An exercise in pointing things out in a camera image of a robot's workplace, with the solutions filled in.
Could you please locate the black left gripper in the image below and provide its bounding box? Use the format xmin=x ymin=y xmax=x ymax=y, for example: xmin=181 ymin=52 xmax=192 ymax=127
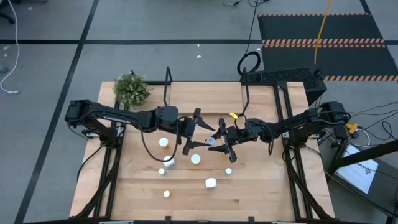
xmin=179 ymin=108 xmax=216 ymax=156

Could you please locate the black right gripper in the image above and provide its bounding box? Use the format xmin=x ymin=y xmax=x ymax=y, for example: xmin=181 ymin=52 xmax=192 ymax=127
xmin=207 ymin=118 xmax=254 ymax=164

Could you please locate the white melatonin supplement bottle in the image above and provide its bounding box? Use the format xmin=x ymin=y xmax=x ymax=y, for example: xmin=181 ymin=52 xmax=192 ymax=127
xmin=204 ymin=177 xmax=218 ymax=190
xmin=162 ymin=155 xmax=177 ymax=169

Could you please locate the green artificial potted plant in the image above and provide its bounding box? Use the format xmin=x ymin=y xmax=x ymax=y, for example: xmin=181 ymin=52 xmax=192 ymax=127
xmin=112 ymin=70 xmax=152 ymax=108

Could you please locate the black perforated computer case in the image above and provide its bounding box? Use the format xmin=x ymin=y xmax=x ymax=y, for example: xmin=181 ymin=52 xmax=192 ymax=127
xmin=245 ymin=67 xmax=328 ymax=106

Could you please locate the yellow plug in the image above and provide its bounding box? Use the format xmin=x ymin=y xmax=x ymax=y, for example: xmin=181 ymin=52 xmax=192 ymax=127
xmin=345 ymin=123 xmax=360 ymax=135

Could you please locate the tilted white screen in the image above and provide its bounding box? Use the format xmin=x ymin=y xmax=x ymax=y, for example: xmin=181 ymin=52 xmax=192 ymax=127
xmin=335 ymin=143 xmax=380 ymax=195

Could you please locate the black metal stand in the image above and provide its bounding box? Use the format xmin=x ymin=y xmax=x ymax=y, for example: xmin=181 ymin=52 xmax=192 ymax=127
xmin=326 ymin=139 xmax=398 ymax=224

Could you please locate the black hazard-striped floor mat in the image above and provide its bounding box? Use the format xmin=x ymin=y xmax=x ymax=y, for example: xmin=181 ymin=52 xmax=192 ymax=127
xmin=257 ymin=12 xmax=398 ymax=82

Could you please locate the black office chair base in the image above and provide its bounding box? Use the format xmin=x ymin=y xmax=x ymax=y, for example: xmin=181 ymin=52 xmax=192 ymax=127
xmin=0 ymin=0 xmax=16 ymax=25

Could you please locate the wooden shelf with black frame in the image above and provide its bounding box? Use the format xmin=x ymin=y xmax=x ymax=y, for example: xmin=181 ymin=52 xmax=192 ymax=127
xmin=161 ymin=66 xmax=251 ymax=116

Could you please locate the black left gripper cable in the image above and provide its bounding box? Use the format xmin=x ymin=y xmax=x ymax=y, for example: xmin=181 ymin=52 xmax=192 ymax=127
xmin=140 ymin=117 xmax=182 ymax=163

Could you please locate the black cable with coil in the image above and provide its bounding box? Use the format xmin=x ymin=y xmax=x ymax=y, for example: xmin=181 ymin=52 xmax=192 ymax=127
xmin=236 ymin=0 xmax=262 ymax=75

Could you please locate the black aluminium table frame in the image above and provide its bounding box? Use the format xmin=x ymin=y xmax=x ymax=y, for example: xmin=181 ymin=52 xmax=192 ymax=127
xmin=70 ymin=80 xmax=335 ymax=224

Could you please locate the yellow hanging cable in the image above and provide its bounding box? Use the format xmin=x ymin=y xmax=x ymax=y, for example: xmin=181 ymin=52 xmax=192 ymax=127
xmin=313 ymin=0 xmax=334 ymax=65

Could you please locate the white floor cable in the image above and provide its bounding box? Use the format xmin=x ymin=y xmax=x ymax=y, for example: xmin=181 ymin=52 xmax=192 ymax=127
xmin=0 ymin=0 xmax=21 ymax=95

